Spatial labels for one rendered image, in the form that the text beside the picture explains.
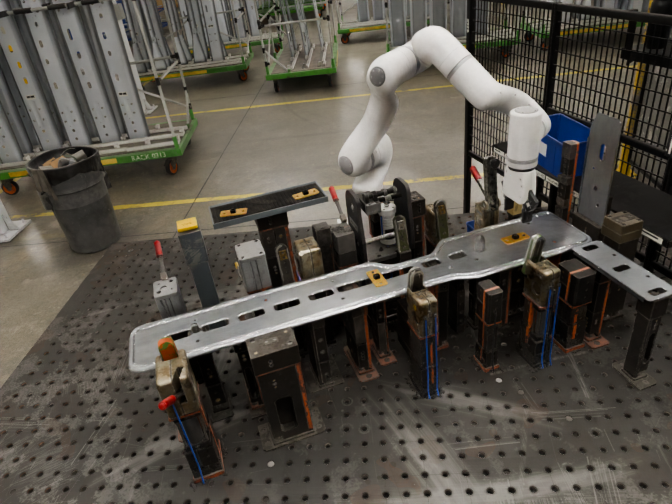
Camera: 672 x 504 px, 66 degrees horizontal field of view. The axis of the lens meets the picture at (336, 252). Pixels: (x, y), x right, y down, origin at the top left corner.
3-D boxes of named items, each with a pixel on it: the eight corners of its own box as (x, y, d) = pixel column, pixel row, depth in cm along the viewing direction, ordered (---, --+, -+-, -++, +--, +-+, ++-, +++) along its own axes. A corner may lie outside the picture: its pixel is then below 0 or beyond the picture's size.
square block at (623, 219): (603, 323, 168) (623, 227, 149) (585, 309, 174) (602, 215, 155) (623, 316, 169) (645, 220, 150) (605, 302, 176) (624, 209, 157)
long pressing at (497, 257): (128, 384, 128) (126, 379, 127) (130, 329, 146) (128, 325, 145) (597, 243, 156) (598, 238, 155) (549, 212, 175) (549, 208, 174)
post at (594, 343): (593, 350, 158) (608, 272, 143) (568, 328, 167) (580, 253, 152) (610, 343, 160) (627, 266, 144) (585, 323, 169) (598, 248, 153)
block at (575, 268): (563, 357, 157) (575, 282, 143) (540, 334, 166) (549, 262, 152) (590, 347, 159) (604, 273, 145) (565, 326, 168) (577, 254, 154)
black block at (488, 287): (484, 379, 154) (489, 301, 138) (466, 356, 162) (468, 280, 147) (508, 371, 155) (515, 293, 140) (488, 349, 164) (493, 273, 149)
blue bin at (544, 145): (559, 179, 185) (564, 145, 178) (519, 151, 211) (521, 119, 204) (602, 171, 186) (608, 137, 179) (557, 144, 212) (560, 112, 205)
